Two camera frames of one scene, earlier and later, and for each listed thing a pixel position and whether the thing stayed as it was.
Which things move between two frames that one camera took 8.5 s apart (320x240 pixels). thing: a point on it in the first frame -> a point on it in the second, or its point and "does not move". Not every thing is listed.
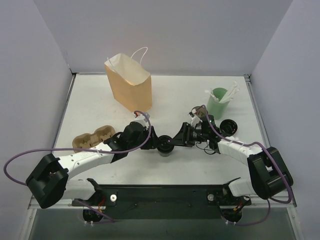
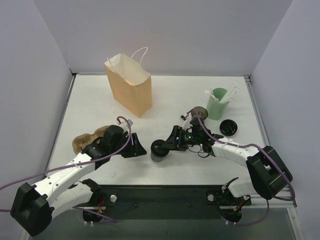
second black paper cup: [199, 111] does not move
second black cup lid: [229, 127] does not move
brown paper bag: [130, 82] does not move
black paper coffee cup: [165, 154] -> [158, 159]
